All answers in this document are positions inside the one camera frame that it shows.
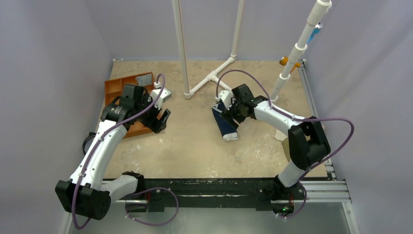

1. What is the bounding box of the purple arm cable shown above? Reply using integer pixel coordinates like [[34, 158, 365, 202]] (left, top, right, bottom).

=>
[[215, 69, 355, 181], [71, 73, 166, 231]]

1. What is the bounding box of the grey folded cloth in tray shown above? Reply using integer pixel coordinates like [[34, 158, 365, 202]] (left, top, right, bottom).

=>
[[135, 73, 153, 86]]

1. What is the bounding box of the white PVC angled pole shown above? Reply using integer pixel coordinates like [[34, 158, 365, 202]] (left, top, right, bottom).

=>
[[270, 0, 332, 101]]

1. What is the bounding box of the white PVC pipe frame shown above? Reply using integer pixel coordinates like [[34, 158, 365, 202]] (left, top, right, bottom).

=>
[[171, 0, 245, 99]]

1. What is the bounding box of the navy blue underwear white trim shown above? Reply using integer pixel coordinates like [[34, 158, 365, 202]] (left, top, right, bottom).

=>
[[211, 101, 238, 142]]

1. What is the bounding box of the orange clamp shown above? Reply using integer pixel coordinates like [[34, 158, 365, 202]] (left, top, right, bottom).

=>
[[279, 56, 301, 73]]

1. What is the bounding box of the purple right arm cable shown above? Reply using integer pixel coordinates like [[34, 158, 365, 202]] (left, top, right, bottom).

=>
[[215, 69, 355, 181]]

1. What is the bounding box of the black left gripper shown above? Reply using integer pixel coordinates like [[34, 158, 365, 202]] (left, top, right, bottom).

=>
[[134, 93, 169, 133]]

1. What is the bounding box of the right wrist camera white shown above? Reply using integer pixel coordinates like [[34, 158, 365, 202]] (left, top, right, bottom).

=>
[[217, 90, 234, 109]]

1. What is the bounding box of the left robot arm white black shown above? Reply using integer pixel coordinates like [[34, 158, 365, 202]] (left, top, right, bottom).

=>
[[55, 82, 171, 220]]

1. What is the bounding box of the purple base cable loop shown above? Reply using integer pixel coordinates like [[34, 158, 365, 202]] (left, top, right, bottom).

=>
[[125, 186, 180, 226]]

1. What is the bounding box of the aluminium extrusion frame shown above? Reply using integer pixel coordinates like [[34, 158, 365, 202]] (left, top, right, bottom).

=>
[[71, 74, 351, 229]]

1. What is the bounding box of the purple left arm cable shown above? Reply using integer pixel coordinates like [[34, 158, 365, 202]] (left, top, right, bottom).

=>
[[71, 73, 166, 231]]

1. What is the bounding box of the orange compartment tray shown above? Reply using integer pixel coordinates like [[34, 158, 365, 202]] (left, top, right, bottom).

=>
[[100, 72, 155, 138]]

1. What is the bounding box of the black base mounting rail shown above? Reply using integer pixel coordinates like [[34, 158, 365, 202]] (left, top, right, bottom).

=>
[[126, 176, 307, 214]]

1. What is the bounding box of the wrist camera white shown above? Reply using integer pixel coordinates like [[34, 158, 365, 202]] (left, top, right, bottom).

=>
[[150, 82, 172, 110], [217, 90, 234, 109]]

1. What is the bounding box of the black coiled cable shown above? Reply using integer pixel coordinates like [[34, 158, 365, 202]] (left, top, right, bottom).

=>
[[82, 132, 96, 156]]

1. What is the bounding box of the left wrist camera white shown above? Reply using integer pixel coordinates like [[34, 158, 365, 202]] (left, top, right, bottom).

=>
[[150, 82, 172, 110]]

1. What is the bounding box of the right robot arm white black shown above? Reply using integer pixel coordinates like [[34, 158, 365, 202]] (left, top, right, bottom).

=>
[[217, 84, 331, 198]]

